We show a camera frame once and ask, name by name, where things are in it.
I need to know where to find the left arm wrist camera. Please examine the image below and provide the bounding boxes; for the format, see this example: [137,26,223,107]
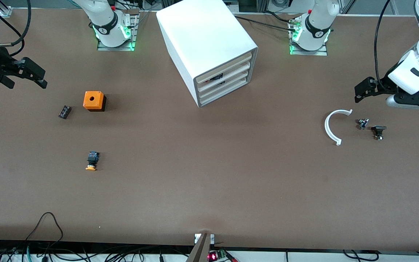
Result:
[386,91,419,111]

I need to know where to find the red LED circuit board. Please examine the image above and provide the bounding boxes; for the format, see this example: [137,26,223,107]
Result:
[208,249,237,262]

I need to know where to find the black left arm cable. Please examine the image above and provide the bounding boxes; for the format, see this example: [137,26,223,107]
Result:
[374,0,394,90]

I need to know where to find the orange mushroom push button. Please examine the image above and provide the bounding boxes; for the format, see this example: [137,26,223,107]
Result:
[85,151,100,171]

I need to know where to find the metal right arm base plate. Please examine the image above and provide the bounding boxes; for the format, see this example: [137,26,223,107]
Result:
[97,13,139,51]

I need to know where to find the white drawer with button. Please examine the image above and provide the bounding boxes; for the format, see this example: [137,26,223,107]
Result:
[197,52,254,87]

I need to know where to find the orange box with hole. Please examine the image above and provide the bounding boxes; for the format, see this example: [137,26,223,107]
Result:
[83,91,107,112]

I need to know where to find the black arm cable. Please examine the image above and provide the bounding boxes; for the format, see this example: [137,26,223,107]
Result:
[374,0,394,90]
[0,0,32,57]

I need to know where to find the black cable on table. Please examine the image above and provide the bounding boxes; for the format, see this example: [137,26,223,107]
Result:
[233,11,299,32]

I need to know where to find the small black switch part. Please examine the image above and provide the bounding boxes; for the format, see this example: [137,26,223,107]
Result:
[371,125,387,141]

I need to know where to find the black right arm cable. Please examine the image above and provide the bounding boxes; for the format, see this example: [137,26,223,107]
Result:
[0,0,32,57]

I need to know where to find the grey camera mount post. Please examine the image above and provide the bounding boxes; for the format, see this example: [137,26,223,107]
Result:
[186,233,215,262]

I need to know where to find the looped thin black cable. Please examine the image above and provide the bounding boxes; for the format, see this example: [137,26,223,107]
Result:
[26,212,64,251]

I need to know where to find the white curved plastic bracket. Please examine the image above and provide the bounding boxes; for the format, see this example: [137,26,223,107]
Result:
[324,109,353,146]

